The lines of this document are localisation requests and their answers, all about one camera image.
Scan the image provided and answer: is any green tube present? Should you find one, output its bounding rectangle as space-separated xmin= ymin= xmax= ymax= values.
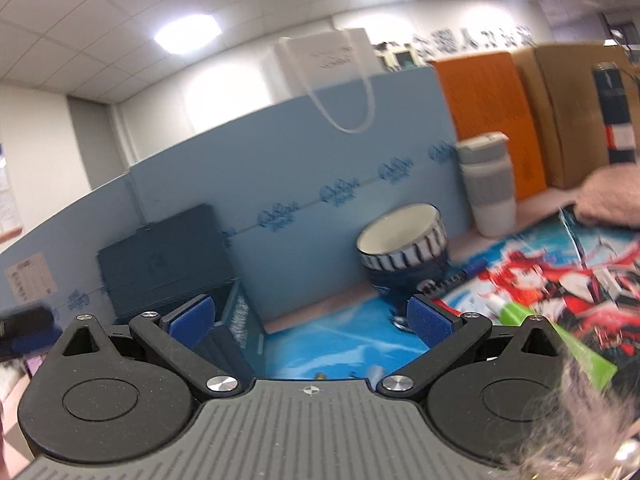
xmin=487 ymin=292 xmax=618 ymax=392

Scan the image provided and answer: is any black grey ballpoint pen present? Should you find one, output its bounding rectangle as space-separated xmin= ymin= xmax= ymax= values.
xmin=390 ymin=315 xmax=413 ymax=334

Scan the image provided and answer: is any blue cap marker pen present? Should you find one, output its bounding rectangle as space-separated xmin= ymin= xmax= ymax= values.
xmin=416 ymin=259 xmax=488 ymax=299

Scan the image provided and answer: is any blue foam board left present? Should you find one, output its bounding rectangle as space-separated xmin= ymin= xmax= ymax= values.
xmin=1 ymin=174 xmax=143 ymax=327

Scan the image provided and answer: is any blue foam board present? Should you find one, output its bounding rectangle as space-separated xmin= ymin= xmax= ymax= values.
xmin=130 ymin=67 xmax=471 ymax=321
xmin=1 ymin=174 xmax=143 ymax=327

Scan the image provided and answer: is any dark blue storage box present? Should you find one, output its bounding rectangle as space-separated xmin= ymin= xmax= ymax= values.
xmin=98 ymin=204 xmax=266 ymax=378

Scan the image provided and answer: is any blue striped ceramic bowl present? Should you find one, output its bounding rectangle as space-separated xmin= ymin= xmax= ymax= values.
xmin=356 ymin=203 xmax=449 ymax=315

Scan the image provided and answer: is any anime print desk mat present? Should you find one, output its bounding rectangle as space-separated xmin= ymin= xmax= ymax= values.
xmin=265 ymin=205 xmax=639 ymax=387

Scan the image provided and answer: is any white grey travel cup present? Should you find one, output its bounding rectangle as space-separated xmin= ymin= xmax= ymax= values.
xmin=456 ymin=132 xmax=516 ymax=238

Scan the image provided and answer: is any blue foam board right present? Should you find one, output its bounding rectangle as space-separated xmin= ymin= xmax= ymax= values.
xmin=130 ymin=67 xmax=471 ymax=321

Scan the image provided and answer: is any pink knitted cloth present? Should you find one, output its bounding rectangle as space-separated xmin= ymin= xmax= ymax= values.
xmin=574 ymin=162 xmax=640 ymax=230

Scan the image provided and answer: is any orange box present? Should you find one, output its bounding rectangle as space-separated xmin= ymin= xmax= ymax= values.
xmin=432 ymin=51 xmax=548 ymax=200

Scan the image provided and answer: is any dark blue thermos bottle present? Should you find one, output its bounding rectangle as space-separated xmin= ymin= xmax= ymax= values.
xmin=592 ymin=63 xmax=637 ymax=165

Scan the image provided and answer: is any brown cardboard box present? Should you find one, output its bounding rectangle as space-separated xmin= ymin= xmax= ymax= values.
xmin=512 ymin=44 xmax=639 ymax=188

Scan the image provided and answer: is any white paper shopping bag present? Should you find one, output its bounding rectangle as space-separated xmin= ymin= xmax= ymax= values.
xmin=264 ymin=28 xmax=383 ymax=136

